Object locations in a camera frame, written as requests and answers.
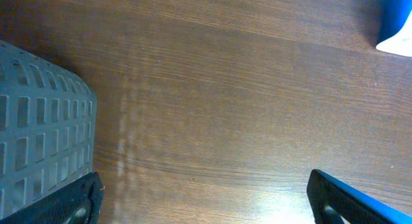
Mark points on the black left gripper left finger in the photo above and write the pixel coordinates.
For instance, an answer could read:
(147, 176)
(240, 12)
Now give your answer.
(78, 202)

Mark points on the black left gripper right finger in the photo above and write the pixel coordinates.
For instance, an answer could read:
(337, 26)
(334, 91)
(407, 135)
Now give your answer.
(333, 201)

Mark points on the dark grey plastic basket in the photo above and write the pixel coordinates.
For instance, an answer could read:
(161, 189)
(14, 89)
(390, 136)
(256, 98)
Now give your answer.
(48, 117)

